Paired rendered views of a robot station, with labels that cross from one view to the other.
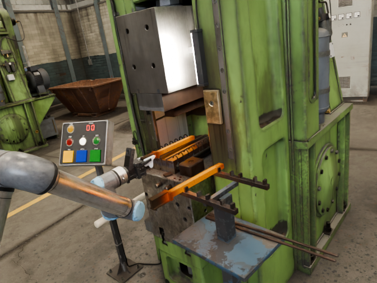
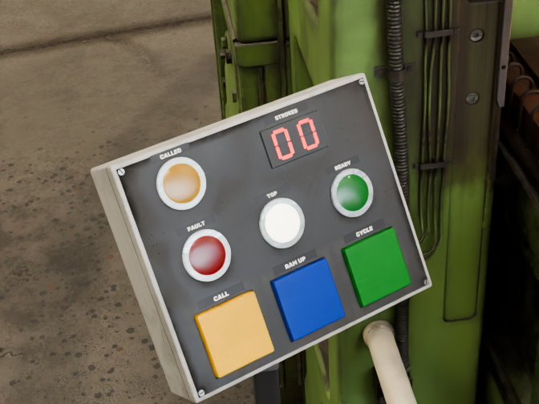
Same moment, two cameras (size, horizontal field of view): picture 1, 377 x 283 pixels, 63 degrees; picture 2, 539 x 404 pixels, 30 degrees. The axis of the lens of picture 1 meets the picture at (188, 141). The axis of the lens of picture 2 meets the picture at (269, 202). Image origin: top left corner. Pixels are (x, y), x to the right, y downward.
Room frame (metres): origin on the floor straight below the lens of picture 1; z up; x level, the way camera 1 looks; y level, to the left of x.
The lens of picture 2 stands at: (1.28, 1.37, 1.78)
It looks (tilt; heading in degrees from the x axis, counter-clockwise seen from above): 35 degrees down; 311
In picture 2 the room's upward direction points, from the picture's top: 4 degrees counter-clockwise
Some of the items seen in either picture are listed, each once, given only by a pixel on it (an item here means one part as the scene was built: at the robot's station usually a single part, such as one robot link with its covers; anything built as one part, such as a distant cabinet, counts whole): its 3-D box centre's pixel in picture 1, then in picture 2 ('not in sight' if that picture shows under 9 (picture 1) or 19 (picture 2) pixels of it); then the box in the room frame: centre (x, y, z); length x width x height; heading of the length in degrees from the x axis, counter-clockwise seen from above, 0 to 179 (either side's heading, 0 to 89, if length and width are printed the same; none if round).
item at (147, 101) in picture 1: (176, 93); not in sight; (1.78, 0.03, 1.32); 0.42 x 0.20 x 0.10; 136
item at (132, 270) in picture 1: (123, 265); not in sight; (1.96, 0.63, 0.05); 0.22 x 0.22 x 0.09; 46
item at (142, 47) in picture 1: (175, 48); not in sight; (1.75, 0.00, 1.56); 0.42 x 0.39 x 0.40; 136
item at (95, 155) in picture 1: (95, 155); (374, 266); (1.80, 0.58, 1.01); 0.07 x 0.05 x 0.07; 71
